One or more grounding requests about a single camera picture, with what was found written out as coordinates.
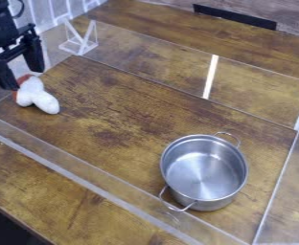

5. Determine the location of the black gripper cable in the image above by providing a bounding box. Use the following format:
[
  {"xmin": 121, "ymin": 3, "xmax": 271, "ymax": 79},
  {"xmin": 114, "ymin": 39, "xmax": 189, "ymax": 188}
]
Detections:
[{"xmin": 10, "ymin": 0, "xmax": 26, "ymax": 18}]

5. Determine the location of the black bar on table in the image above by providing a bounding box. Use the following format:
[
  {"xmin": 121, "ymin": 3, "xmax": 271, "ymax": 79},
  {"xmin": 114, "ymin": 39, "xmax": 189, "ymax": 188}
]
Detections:
[{"xmin": 193, "ymin": 4, "xmax": 278, "ymax": 31}]

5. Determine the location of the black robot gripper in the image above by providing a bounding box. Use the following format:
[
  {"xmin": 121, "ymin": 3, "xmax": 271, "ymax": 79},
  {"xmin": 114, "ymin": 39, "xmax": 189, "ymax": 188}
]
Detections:
[{"xmin": 0, "ymin": 0, "xmax": 45, "ymax": 91}]

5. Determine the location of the silver metal pot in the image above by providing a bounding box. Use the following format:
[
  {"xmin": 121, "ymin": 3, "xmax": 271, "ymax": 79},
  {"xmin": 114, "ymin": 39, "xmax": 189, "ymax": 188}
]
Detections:
[{"xmin": 159, "ymin": 132, "xmax": 249, "ymax": 212}]

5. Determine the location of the clear acrylic triangle bracket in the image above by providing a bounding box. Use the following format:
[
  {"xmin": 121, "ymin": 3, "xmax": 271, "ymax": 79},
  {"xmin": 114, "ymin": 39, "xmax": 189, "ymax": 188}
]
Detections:
[{"xmin": 58, "ymin": 19, "xmax": 98, "ymax": 56}]

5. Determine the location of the white plush mushroom red cap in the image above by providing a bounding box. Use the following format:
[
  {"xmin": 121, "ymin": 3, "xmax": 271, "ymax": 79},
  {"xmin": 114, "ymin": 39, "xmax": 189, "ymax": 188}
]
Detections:
[{"xmin": 13, "ymin": 74, "xmax": 60, "ymax": 115}]

